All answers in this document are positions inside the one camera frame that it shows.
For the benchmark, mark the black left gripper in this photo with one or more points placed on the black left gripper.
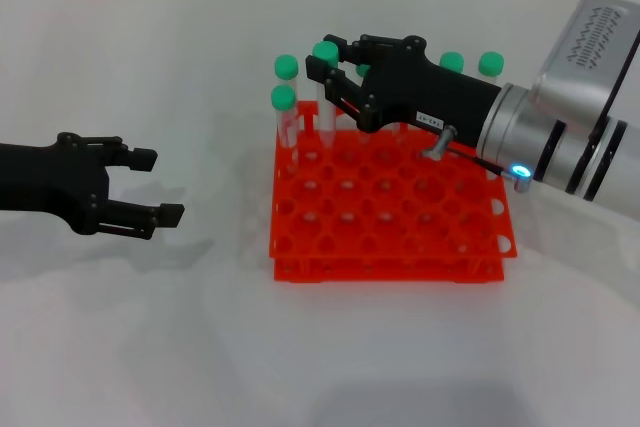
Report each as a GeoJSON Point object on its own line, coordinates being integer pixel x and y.
{"type": "Point", "coordinates": [55, 177]}

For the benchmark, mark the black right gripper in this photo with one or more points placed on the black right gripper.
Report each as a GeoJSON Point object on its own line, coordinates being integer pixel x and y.
{"type": "Point", "coordinates": [420, 89]}

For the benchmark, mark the green-capped test tube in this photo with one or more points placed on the green-capped test tube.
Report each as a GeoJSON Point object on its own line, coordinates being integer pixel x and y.
{"type": "Point", "coordinates": [325, 52]}

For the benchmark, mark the green-capped tube with red print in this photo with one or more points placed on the green-capped tube with red print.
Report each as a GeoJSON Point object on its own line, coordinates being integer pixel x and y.
{"type": "Point", "coordinates": [451, 62]}
{"type": "Point", "coordinates": [286, 67]}
{"type": "Point", "coordinates": [490, 63]}
{"type": "Point", "coordinates": [362, 69]}
{"type": "Point", "coordinates": [283, 98]}

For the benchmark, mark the orange test tube rack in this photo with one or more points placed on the orange test tube rack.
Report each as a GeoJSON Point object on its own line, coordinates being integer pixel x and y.
{"type": "Point", "coordinates": [390, 256]}

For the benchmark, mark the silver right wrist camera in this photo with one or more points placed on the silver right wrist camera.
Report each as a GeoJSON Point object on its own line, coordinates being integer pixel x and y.
{"type": "Point", "coordinates": [585, 57]}

